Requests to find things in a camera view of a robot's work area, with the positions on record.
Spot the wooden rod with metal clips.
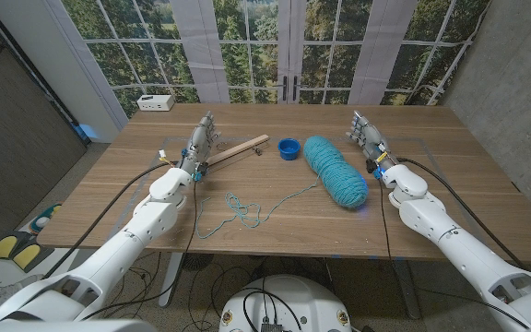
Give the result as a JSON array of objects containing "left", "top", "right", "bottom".
[{"left": 198, "top": 134, "right": 270, "bottom": 174}]

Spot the yellow black floor pad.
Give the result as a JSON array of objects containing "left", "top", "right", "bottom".
[
  {"left": 0, "top": 233, "right": 20, "bottom": 259},
  {"left": 12, "top": 243, "right": 54, "bottom": 273}
]

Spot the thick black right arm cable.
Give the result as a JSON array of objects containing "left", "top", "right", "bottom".
[{"left": 396, "top": 157, "right": 525, "bottom": 269}]

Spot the grey table leg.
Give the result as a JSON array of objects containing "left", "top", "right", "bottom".
[{"left": 392, "top": 260, "right": 422, "bottom": 320}]

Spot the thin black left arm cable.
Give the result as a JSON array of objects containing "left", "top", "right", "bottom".
[{"left": 80, "top": 180, "right": 198, "bottom": 322}]

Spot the teal yarn skein with strand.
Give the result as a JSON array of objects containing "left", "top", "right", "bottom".
[{"left": 195, "top": 135, "right": 370, "bottom": 240}]

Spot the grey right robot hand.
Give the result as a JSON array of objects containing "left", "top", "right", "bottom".
[{"left": 346, "top": 110, "right": 401, "bottom": 179}]

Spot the blue plastic cup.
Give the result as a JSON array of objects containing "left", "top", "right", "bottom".
[{"left": 277, "top": 137, "right": 301, "bottom": 161}]

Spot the printed window forest backdrop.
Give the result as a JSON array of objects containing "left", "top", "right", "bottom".
[{"left": 60, "top": 0, "right": 492, "bottom": 119}]

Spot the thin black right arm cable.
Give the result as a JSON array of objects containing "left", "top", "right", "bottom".
[{"left": 378, "top": 178, "right": 530, "bottom": 329}]

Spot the black torso cable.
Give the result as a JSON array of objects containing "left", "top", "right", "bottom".
[{"left": 242, "top": 286, "right": 303, "bottom": 332}]

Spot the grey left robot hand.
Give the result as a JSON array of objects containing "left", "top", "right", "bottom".
[{"left": 180, "top": 110, "right": 221, "bottom": 179}]

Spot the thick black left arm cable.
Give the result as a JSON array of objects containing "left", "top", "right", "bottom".
[{"left": 43, "top": 160, "right": 179, "bottom": 279}]

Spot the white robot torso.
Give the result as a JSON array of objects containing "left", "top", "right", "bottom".
[{"left": 218, "top": 274, "right": 353, "bottom": 332}]

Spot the white table leg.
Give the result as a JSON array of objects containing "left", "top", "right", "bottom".
[{"left": 158, "top": 252, "right": 184, "bottom": 309}]

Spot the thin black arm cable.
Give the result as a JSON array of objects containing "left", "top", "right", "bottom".
[
  {"left": 80, "top": 180, "right": 198, "bottom": 322},
  {"left": 378, "top": 178, "right": 530, "bottom": 329}
]

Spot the black floor cable tangle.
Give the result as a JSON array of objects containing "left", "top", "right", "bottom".
[{"left": 103, "top": 251, "right": 266, "bottom": 332}]

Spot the teal floor device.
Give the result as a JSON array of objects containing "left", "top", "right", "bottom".
[{"left": 29, "top": 202, "right": 63, "bottom": 235}]

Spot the white power strip box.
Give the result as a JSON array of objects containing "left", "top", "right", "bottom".
[{"left": 136, "top": 94, "right": 176, "bottom": 113}]

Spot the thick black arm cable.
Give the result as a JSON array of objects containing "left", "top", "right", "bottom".
[
  {"left": 43, "top": 160, "right": 179, "bottom": 279},
  {"left": 396, "top": 157, "right": 525, "bottom": 269}
]

